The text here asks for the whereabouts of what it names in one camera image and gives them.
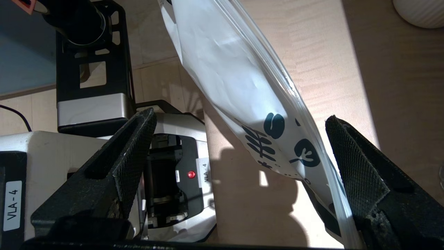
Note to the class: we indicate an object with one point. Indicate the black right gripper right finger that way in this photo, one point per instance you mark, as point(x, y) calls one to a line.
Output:
point(388, 205)

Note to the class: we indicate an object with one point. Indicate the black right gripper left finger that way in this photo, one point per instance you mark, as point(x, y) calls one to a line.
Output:
point(100, 187)

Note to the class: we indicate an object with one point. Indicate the white floral plastic pouch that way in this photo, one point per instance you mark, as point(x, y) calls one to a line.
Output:
point(225, 69)

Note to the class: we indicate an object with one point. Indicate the clear plastic water bottle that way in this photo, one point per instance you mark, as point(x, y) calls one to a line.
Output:
point(442, 177)

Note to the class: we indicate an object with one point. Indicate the white ribbed mug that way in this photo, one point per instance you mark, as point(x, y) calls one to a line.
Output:
point(423, 12)

